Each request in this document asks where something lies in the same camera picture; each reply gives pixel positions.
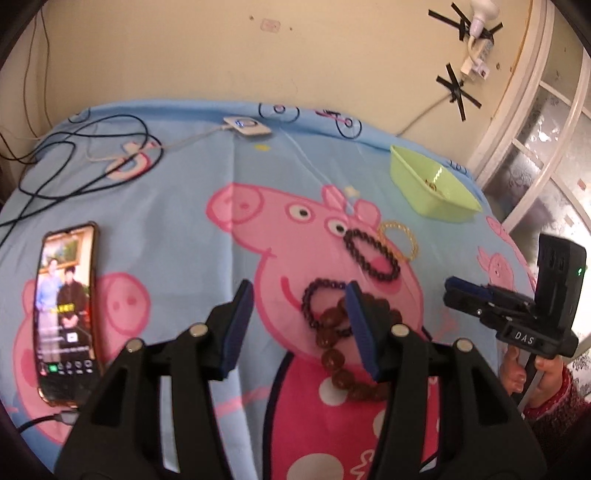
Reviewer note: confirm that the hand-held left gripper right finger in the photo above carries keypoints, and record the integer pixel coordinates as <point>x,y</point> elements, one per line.
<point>362,332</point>

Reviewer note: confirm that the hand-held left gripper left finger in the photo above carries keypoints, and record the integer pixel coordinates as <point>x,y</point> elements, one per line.
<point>233,332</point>

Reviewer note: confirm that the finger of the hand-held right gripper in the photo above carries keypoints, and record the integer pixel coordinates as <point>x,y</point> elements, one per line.
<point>461,302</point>
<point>468,286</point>

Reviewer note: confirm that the gold jewelry piece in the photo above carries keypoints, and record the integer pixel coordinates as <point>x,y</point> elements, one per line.
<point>431,184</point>

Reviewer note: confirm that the green plastic basin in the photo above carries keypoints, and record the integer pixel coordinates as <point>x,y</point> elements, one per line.
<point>415,173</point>

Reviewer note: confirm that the person's right forearm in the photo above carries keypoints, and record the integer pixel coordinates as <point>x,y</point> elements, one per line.
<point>563,410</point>

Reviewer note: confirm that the person's right hand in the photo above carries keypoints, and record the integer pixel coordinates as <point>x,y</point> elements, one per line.
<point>512,369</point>

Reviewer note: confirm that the small white star charm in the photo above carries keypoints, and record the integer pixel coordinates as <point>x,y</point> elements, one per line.
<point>352,190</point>

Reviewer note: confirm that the blue printed blanket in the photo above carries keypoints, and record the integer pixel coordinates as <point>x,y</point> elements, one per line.
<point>184,184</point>

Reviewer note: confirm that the smartphone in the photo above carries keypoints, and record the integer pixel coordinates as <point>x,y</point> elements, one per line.
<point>64,314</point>

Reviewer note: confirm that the black tape cross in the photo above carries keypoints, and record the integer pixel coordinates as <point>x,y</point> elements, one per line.
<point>457,21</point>
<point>459,92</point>

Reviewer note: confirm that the white charger puck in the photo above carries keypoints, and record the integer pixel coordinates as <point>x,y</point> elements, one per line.
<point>247,125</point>

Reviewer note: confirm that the white power adapter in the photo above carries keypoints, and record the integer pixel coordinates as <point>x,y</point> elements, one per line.
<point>482,55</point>

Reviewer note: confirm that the white light bulb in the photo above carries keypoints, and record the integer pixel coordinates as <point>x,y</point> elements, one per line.
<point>482,11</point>

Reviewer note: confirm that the white window frame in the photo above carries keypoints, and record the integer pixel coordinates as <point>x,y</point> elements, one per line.
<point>521,92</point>

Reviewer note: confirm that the small clear wall sticker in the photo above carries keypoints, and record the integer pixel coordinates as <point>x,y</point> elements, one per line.
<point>270,25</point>

